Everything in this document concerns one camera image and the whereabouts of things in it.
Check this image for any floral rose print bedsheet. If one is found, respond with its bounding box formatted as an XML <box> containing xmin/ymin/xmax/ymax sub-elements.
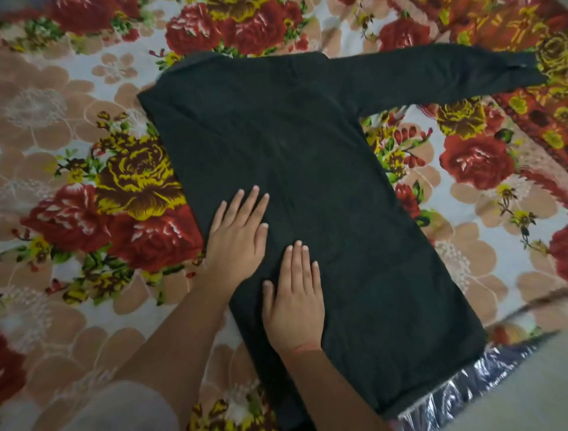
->
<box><xmin>0</xmin><ymin>0</ymin><xmax>568</xmax><ymax>431</ymax></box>

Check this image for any clear plastic bag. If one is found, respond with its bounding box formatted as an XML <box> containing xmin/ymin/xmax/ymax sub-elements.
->
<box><xmin>390</xmin><ymin>331</ymin><xmax>561</xmax><ymax>431</ymax></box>

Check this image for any red yellow floral blanket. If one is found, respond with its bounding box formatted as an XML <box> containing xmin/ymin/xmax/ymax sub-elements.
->
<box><xmin>386</xmin><ymin>0</ymin><xmax>568</xmax><ymax>171</ymax></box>

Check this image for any person's left hand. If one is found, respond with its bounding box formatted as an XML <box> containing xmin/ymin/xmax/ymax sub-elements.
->
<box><xmin>202</xmin><ymin>186</ymin><xmax>270</xmax><ymax>299</ymax></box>

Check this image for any person's left forearm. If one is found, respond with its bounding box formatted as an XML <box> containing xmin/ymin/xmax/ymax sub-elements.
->
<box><xmin>109</xmin><ymin>280</ymin><xmax>238</xmax><ymax>429</ymax></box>

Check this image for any person's right hand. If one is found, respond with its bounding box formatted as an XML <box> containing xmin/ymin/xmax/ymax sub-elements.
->
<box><xmin>262</xmin><ymin>241</ymin><xmax>326</xmax><ymax>356</ymax></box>

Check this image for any person's right forearm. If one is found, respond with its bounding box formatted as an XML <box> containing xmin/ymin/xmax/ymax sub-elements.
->
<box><xmin>280</xmin><ymin>347</ymin><xmax>393</xmax><ymax>431</ymax></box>

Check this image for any dark green knit sweater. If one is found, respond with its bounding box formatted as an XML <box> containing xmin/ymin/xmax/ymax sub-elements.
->
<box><xmin>137</xmin><ymin>44</ymin><xmax>547</xmax><ymax>431</ymax></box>

